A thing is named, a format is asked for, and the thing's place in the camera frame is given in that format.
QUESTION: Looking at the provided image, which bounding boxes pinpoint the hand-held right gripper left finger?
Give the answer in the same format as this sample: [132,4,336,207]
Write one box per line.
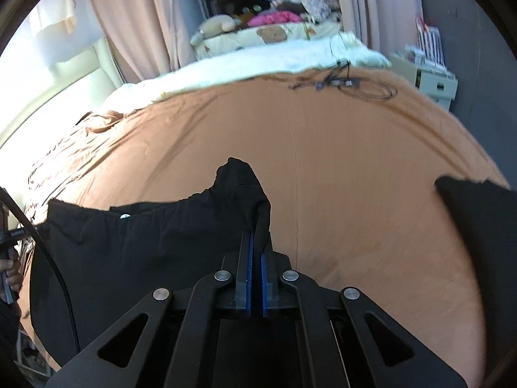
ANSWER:
[46,230,255,388]

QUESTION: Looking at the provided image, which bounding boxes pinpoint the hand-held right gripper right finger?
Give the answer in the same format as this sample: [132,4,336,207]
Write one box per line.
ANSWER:
[260,251,470,388]

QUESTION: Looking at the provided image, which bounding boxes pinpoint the black coat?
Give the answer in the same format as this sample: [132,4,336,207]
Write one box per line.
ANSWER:
[30,157,517,368]

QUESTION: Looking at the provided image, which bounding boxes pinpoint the person's left hand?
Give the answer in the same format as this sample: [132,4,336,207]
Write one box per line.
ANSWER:
[0,250,22,292]

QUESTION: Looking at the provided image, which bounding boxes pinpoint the orange bed cover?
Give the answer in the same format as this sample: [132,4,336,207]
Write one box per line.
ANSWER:
[23,67,512,381]

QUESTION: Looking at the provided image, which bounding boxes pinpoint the cream padded headboard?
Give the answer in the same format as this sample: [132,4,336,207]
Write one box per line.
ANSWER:
[0,39,122,147]

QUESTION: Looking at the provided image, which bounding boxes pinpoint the white duvet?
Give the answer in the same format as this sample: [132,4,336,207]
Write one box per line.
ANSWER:
[100,31,393,111]

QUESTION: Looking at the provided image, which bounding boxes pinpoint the white hanging garment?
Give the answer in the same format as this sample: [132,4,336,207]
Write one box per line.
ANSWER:
[27,0,78,38]

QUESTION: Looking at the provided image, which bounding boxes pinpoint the bear print cushion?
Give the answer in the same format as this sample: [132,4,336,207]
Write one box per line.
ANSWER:
[193,20,343,60]

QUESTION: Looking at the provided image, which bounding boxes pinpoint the beige plush toy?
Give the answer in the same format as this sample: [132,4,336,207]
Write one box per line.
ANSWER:
[189,14,237,46]

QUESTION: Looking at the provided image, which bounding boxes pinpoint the pink cloth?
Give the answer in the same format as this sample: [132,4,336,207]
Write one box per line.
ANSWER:
[247,11,302,27]

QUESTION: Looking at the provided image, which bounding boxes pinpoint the dark brown plush toy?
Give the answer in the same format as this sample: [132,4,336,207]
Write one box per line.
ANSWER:
[232,4,264,30]

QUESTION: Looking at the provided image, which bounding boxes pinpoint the pink curtain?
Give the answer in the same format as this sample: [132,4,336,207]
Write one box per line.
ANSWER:
[84,0,211,82]
[331,0,421,56]

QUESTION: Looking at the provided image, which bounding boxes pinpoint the white nightstand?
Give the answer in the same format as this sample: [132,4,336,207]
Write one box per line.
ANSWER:
[389,50,459,111]

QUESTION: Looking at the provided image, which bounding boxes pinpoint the floral cloth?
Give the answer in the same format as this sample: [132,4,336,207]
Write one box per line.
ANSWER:
[270,0,343,19]

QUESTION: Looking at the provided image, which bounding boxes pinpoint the striped paper bag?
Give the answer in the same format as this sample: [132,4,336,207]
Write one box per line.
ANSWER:
[416,15,446,68]

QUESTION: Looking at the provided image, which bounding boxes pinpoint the thick black cable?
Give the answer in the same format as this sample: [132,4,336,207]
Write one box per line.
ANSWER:
[0,187,79,354]

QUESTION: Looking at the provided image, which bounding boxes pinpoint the black cable with plugs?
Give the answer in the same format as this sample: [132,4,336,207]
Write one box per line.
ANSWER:
[288,58,399,102]

